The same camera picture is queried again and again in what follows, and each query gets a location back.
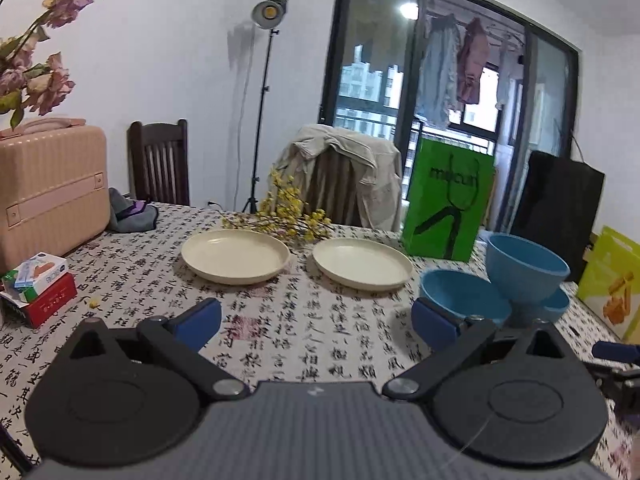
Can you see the hanging blue shirt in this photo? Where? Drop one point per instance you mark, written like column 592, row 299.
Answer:
column 440, row 75

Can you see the balcony railing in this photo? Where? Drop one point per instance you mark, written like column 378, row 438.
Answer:
column 370, row 125

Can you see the studio light on stand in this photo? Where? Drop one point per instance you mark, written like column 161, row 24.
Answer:
column 267, row 12

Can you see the blue bowl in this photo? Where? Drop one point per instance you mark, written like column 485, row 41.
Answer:
column 465, row 290
column 557, row 307
column 520, row 280

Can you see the white blue orange box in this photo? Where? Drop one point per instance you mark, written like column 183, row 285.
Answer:
column 42, row 269

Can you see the black paper bag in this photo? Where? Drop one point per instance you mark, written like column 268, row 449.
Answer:
column 555, row 200

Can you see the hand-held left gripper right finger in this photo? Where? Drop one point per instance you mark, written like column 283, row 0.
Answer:
column 432, row 322

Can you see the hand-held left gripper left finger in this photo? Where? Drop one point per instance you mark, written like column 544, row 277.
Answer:
column 200, row 320

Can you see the red box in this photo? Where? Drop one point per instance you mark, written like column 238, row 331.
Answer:
column 55, row 300

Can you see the hanging pink jacket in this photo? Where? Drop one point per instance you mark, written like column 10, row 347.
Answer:
column 472, row 65

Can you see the green white box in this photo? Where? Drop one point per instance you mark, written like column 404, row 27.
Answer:
column 12, row 285

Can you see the hanging white garment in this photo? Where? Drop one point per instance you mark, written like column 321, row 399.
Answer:
column 506, row 80

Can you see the grey pouch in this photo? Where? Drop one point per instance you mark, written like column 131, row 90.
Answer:
column 130, row 215

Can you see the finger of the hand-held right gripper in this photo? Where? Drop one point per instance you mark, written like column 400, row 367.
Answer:
column 620, row 352

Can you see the dried pink flowers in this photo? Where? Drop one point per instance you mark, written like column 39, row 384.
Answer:
column 55, row 85

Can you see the yellow flower branch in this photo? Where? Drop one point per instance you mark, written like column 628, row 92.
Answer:
column 285, row 205

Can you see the yellow-green snack box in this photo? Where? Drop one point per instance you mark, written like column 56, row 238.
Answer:
column 610, row 280

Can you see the green paper bag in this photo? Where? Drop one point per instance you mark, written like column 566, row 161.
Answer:
column 435, row 200

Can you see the dark wooden chair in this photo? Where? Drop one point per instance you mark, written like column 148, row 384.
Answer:
column 335, row 185
column 160, row 160

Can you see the beige jacket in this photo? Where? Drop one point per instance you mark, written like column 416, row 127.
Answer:
column 380, row 195

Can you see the peach hard suitcase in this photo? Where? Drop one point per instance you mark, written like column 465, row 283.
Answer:
column 50, row 185

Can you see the black sliding door frame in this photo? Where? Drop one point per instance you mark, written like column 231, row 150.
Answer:
column 334, row 60

